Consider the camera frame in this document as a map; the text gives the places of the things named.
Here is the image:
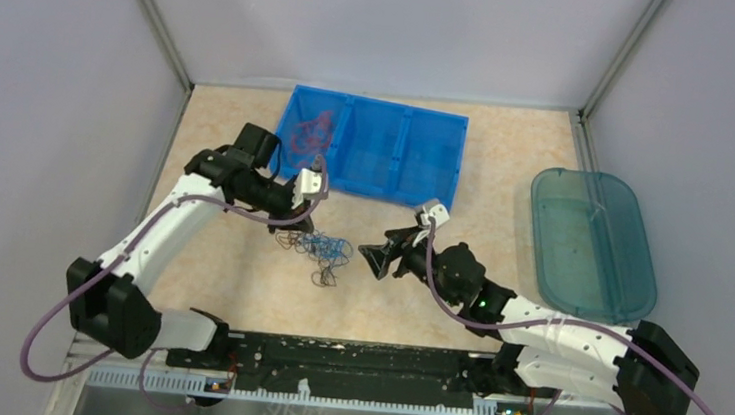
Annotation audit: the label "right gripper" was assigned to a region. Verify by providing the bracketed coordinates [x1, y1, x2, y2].
[356, 218, 467, 307]

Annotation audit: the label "orange and blue cables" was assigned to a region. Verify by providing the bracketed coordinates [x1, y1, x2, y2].
[270, 224, 356, 291]

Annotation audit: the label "orange cable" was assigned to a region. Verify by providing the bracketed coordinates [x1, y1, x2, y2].
[299, 107, 341, 155]
[285, 106, 344, 175]

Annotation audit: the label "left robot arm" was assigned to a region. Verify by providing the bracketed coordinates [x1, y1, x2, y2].
[65, 123, 328, 369]

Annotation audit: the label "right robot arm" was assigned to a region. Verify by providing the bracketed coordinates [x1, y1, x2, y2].
[358, 227, 699, 415]

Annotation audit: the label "blue three-compartment plastic bin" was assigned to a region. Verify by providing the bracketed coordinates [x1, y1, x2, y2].
[269, 85, 469, 208]

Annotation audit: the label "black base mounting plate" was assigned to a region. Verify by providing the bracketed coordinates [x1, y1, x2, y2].
[163, 323, 562, 415]

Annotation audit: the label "teal translucent plastic tray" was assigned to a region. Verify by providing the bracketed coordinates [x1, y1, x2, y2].
[530, 168, 658, 325]

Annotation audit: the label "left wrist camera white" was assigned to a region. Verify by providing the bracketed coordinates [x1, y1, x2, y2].
[292, 168, 328, 204]

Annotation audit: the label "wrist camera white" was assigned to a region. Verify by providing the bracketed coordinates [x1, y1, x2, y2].
[292, 168, 328, 204]
[415, 198, 450, 230]

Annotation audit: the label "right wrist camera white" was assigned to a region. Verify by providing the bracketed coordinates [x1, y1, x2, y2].
[415, 198, 450, 230]

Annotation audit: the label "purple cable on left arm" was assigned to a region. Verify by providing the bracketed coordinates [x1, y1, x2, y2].
[15, 131, 334, 415]

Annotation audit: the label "white slotted cable duct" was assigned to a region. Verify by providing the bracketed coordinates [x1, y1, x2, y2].
[85, 365, 498, 415]

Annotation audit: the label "aluminium frame rail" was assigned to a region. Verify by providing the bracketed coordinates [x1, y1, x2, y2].
[64, 316, 671, 415]

